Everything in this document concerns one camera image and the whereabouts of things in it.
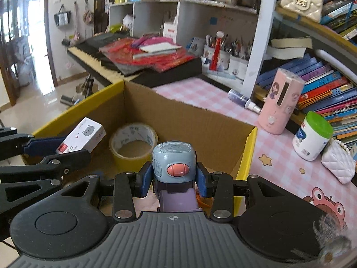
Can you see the grey furry object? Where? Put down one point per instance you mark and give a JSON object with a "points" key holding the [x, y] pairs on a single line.
{"points": [[334, 243]]}

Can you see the white box with red label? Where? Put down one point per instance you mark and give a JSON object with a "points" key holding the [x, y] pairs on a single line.
{"points": [[169, 33]]}

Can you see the thick dark hardcover book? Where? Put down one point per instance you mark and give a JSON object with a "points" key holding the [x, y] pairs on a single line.
{"points": [[290, 48]]}

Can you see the blue and purple toy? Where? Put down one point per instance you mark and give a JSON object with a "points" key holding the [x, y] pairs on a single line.
{"points": [[173, 159]]}

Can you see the pile of colourful books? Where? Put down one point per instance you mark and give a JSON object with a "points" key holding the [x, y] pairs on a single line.
{"points": [[339, 11]]}

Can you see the black keyboard stand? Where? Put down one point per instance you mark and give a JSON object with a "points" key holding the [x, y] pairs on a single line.
{"points": [[90, 85]]}

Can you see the row of leaning books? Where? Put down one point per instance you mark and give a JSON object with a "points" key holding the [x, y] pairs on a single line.
{"points": [[326, 95]]}

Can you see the pink hanging bag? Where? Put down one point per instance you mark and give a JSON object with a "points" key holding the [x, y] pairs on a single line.
{"points": [[88, 16]]}

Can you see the white rod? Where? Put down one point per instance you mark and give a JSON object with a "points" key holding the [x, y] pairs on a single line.
{"points": [[334, 60]]}

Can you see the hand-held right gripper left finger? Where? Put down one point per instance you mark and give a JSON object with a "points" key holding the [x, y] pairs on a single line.
{"points": [[146, 181]]}

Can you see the cardboard box with yellow rim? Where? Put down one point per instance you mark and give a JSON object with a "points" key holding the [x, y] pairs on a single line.
{"points": [[181, 117]]}

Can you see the black and white tote bag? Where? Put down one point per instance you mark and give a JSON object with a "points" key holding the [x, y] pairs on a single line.
{"points": [[62, 18]]}

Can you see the pink cylindrical appliance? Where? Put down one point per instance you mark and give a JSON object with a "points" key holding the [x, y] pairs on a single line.
{"points": [[279, 103]]}

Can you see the yellow tape roll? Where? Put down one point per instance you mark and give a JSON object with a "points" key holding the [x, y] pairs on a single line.
{"points": [[120, 159]]}

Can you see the red plastic packets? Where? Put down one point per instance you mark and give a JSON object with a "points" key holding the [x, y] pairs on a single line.
{"points": [[167, 60]]}

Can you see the dark wooden door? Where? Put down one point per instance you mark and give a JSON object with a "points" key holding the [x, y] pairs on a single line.
{"points": [[100, 0]]}

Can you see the pink checkered tablecloth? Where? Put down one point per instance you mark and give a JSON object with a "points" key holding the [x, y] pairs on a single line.
{"points": [[212, 95]]}

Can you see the white desktop cubby shelf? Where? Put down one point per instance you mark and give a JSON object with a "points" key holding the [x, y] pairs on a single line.
{"points": [[195, 16]]}

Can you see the bunch of pens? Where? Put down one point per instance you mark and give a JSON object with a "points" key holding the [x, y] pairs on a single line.
{"points": [[237, 47]]}

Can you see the white plastic bag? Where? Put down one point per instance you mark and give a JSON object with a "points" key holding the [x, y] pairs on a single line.
{"points": [[127, 22]]}

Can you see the cream quilted handbag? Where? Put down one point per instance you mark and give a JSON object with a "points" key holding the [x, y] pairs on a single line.
{"points": [[301, 2]]}

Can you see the white pen holder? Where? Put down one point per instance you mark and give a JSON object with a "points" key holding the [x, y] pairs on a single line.
{"points": [[207, 58], [238, 68]]}

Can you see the white bottle with green lid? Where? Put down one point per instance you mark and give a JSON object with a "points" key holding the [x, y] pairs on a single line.
{"points": [[309, 139]]}

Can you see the black electronic keyboard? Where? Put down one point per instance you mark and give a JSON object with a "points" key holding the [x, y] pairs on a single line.
{"points": [[173, 75]]}

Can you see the small picture card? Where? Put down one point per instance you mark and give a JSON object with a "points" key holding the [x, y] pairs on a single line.
{"points": [[195, 47]]}

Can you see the blue spray bottle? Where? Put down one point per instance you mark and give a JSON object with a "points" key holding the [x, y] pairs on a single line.
{"points": [[242, 99]]}

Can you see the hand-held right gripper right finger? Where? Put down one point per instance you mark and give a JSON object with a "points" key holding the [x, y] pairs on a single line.
{"points": [[202, 181]]}

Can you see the white notebook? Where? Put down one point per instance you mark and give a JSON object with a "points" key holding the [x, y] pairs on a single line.
{"points": [[159, 48]]}

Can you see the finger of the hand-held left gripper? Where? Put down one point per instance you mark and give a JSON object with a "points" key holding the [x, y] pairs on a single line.
{"points": [[41, 146], [75, 157]]}

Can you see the red tassel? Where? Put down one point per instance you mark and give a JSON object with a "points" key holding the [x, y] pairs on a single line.
{"points": [[217, 55]]}

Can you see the wooden bookshelf with white post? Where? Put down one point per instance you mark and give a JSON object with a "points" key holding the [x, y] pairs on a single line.
{"points": [[259, 47]]}

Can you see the white quilted purse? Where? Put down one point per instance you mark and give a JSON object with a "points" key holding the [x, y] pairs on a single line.
{"points": [[339, 159]]}

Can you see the small white printed box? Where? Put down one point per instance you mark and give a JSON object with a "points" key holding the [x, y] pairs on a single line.
{"points": [[81, 136]]}

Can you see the magenta plastic bag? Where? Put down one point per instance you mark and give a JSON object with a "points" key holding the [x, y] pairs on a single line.
{"points": [[150, 39]]}

